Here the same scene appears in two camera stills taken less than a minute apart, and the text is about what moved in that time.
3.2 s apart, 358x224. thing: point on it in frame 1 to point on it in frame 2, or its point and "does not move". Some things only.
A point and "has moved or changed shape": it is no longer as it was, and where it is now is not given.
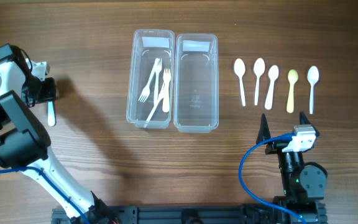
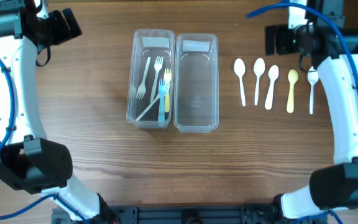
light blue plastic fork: [51, 114] to [161, 112]
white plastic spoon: [259, 66] does not move
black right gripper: [276, 146] to [270, 40]
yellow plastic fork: [166, 77] does not move
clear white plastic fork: [146, 91] has moved or changed shape
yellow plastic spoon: [293, 76] does not move
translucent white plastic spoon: [312, 75] does not move
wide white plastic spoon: [273, 74] does not move
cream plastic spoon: [239, 68] does not move
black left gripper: [49, 90] to [71, 23]
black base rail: [202, 214] does not move
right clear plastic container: [196, 83] does not move
